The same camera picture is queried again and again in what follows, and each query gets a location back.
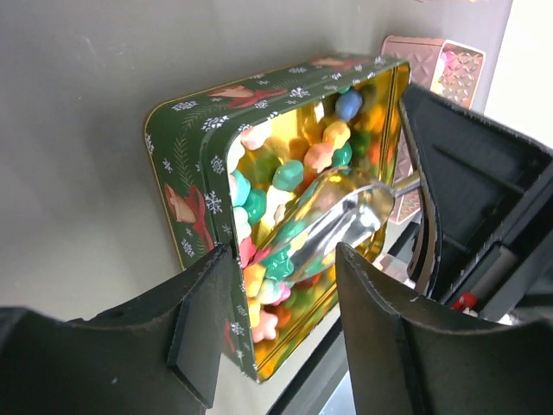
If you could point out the gold tin of star candies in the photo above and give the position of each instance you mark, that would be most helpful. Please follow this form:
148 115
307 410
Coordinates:
230 162

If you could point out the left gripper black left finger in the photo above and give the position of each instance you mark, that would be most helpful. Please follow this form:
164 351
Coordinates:
158 353

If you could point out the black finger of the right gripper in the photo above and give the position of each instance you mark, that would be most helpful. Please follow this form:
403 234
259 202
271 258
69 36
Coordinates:
511 252

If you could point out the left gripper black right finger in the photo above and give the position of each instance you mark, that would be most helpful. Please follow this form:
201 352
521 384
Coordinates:
473 366

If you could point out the silver metal scoop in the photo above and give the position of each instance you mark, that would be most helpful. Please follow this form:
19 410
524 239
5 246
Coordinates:
342 205

